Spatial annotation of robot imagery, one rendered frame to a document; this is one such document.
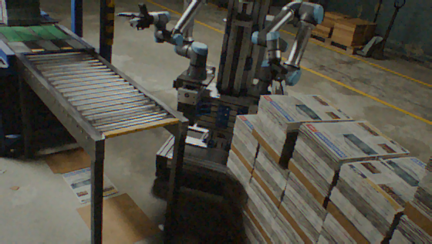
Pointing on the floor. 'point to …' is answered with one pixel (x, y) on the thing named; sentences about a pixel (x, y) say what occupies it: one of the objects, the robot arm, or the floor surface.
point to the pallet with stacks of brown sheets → (344, 32)
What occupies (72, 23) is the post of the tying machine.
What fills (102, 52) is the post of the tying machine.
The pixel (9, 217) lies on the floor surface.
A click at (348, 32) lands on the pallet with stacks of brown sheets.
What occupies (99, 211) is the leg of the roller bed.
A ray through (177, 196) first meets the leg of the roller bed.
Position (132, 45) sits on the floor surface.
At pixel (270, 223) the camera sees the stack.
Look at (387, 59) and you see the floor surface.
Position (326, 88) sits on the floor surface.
